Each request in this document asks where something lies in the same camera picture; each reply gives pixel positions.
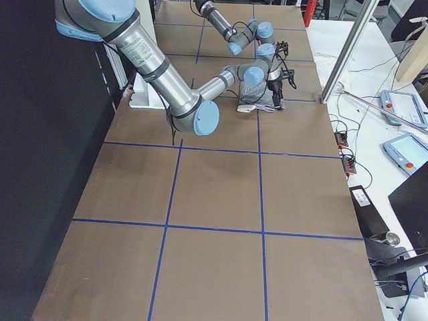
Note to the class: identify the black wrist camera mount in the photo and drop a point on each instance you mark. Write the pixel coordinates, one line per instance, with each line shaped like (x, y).
(288, 74)

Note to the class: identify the black box with label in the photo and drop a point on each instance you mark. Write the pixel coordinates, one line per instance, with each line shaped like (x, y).
(369, 220)

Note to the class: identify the upper teach pendant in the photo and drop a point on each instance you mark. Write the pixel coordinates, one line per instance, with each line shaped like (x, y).
(405, 106)

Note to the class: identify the striped polo shirt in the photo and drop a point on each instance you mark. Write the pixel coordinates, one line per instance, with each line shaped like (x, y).
(257, 97)

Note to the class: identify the red fire extinguisher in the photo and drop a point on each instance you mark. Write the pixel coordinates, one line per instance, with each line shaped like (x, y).
(309, 11)

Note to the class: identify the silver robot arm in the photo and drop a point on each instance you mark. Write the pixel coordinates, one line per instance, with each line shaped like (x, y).
(118, 23)
(237, 41)

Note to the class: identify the white pedestal column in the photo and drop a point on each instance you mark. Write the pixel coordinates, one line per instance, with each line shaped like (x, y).
(144, 95)

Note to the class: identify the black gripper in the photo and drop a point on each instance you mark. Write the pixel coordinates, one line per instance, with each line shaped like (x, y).
(275, 87)

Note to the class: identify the wooden board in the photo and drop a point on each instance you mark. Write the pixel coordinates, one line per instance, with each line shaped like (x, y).
(416, 59)

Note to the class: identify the aluminium frame post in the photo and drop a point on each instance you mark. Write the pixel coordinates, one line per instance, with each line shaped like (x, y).
(362, 19)

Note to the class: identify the lower teach pendant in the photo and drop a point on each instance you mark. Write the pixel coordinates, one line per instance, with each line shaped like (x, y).
(407, 151)

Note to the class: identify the upper orange black connector block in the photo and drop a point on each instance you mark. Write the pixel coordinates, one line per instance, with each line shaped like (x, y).
(341, 139)

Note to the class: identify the teach pendant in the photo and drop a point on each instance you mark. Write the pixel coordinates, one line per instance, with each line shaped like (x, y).
(407, 151)
(405, 106)

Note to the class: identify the orange black connector block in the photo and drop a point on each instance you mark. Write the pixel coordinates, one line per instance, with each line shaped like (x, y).
(348, 163)
(341, 139)

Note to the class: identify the black monitor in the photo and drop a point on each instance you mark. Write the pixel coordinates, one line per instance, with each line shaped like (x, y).
(409, 203)

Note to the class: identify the lower orange black connector block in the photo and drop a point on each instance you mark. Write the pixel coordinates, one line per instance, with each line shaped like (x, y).
(348, 163)

